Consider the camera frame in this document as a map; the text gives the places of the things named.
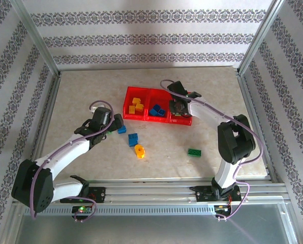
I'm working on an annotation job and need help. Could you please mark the large blue lego brick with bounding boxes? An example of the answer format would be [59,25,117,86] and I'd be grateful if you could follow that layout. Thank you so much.
[128,133,139,147]

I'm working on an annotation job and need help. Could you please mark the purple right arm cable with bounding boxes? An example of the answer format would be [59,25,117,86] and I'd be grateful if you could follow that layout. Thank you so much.
[160,80,264,221]

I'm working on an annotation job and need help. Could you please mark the round yellow lego piece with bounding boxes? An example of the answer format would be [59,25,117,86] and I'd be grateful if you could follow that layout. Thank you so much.
[134,144,146,159]

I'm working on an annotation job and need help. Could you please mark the thin red wire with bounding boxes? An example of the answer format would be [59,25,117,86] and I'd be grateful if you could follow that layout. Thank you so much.
[88,192,96,213]

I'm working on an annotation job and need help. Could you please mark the grey metal panel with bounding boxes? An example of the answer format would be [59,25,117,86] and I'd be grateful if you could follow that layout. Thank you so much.
[13,203,297,244]

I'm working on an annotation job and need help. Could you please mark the aluminium side rail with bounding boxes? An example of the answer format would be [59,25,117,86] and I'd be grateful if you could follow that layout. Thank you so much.
[235,72,279,184]
[23,72,63,185]

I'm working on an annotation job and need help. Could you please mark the aluminium frame post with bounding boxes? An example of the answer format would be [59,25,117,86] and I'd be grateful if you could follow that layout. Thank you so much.
[236,0,287,76]
[11,0,62,77]

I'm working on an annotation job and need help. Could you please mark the aluminium mounting rails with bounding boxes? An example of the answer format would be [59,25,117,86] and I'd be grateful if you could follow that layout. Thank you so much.
[13,179,288,205]

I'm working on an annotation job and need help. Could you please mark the slotted grey cable duct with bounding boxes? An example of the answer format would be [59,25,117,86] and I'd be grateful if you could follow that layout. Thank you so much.
[43,205,218,217]

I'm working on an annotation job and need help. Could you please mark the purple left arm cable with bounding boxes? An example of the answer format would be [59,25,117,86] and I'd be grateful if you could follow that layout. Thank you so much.
[29,100,115,224]

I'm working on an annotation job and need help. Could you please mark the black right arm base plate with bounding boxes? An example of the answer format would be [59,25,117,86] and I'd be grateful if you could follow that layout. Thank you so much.
[196,187,241,203]

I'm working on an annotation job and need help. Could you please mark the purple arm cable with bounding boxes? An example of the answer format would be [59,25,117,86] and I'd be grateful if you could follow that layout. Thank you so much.
[160,80,264,221]
[29,100,115,224]

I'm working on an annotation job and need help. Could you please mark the left control board with LEDs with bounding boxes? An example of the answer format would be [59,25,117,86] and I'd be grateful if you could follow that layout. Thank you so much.
[72,205,93,214]

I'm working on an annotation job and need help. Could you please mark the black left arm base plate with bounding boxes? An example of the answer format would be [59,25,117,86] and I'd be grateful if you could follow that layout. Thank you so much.
[59,187,107,204]

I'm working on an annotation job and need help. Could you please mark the right control board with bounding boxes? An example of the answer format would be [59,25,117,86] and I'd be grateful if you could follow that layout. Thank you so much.
[214,204,232,213]

